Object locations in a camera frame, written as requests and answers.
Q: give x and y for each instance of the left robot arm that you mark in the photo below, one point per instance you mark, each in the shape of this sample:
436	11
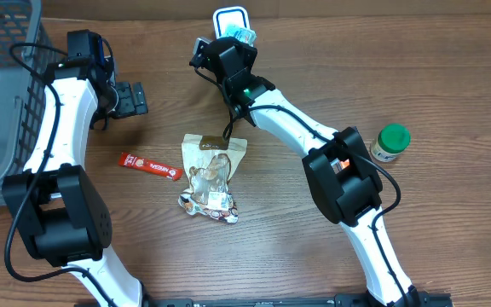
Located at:
60	222

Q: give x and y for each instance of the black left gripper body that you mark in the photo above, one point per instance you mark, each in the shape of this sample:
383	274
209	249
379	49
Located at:
130	99

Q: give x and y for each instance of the white barcode scanner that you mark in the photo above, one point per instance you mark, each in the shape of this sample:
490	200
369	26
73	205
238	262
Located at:
224	17

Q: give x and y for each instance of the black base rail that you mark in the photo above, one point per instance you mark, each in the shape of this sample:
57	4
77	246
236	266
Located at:
340	300

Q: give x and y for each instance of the grey plastic mesh basket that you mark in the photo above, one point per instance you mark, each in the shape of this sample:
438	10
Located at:
23	48

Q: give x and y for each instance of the orange snack packet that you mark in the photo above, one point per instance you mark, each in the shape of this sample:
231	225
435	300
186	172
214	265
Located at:
342	164

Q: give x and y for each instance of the red snack bar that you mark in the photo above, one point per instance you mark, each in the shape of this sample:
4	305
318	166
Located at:
132	161

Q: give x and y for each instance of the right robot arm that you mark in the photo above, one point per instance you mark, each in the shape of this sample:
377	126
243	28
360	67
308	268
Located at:
345	184

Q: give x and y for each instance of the teal tissue packet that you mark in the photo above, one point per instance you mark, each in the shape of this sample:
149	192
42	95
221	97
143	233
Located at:
243	34

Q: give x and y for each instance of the clear brown snack bag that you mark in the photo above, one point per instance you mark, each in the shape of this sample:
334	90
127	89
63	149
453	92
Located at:
209	164

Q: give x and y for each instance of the green lid Knorr jar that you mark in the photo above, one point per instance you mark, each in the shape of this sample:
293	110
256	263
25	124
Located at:
391	141

